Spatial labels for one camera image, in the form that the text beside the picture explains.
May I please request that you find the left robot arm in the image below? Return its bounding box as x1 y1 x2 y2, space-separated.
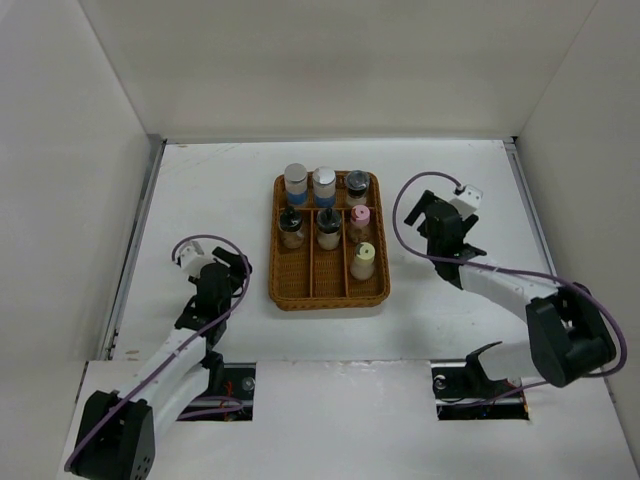
64 235 252 479

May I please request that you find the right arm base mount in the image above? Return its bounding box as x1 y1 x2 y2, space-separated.
431 342 529 421

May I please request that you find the black-cap bottle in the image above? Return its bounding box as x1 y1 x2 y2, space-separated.
278 206 305 250
316 207 342 251

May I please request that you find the silver-lid jar blue label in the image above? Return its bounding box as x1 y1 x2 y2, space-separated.
312 166 336 208
284 163 308 207

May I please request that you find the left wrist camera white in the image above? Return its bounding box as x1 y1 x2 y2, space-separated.
177 240 210 278

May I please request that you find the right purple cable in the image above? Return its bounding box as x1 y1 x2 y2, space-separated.
392 171 628 407

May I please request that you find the brown wicker divided tray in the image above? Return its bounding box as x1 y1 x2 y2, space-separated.
269 171 391 311

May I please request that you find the dark-lid spice grinder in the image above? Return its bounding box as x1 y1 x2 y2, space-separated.
344 170 370 208

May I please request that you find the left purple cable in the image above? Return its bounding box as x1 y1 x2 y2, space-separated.
62 233 251 473

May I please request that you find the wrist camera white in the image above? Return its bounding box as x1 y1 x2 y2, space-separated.
177 240 210 278
449 185 483 220

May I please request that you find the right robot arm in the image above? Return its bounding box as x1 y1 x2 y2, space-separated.
404 187 623 396

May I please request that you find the yellow-cap bottle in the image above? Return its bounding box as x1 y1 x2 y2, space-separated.
350 242 376 281

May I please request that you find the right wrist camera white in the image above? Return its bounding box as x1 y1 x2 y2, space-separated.
449 185 483 220

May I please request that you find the purple cable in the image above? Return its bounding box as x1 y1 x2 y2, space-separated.
392 171 628 407
62 233 251 473

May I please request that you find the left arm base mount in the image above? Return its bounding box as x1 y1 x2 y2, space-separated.
178 363 257 423

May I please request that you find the pink-cap bottle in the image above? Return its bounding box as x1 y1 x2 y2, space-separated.
348 205 371 244

